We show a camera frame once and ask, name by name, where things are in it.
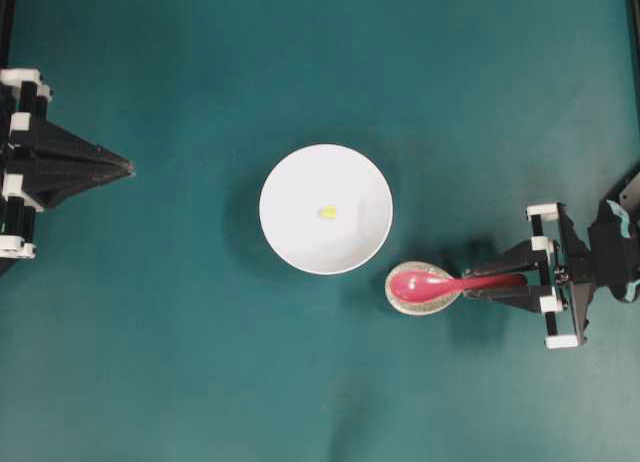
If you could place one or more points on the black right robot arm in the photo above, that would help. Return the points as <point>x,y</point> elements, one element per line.
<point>627,194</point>

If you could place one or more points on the speckled ceramic spoon rest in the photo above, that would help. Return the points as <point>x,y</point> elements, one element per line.
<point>422,308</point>

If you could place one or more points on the black frame post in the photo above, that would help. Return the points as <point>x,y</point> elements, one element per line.
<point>7,13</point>
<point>634,18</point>

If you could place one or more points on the white round bowl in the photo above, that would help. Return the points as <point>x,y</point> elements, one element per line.
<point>323,175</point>

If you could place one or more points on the black right frame post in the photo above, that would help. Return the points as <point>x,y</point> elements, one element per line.
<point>634,18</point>

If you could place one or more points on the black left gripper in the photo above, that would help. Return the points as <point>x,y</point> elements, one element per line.
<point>42,164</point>

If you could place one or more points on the black left frame post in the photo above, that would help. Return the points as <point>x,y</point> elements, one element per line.
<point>7,13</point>

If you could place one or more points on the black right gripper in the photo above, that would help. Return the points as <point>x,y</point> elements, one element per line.
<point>611,260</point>

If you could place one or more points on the red plastic soup spoon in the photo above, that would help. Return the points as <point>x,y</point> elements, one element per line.
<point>419,286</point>

